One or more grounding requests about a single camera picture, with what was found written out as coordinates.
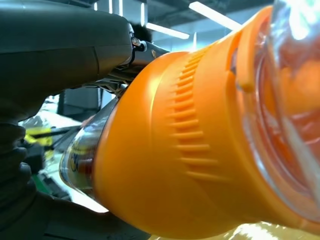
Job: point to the yellow plastic-wrapped box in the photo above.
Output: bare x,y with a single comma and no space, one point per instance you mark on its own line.
250,233

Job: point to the ceiling light strip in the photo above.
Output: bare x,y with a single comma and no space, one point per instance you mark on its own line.
167,30
215,15

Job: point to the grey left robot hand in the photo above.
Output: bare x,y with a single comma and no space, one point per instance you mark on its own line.
62,43

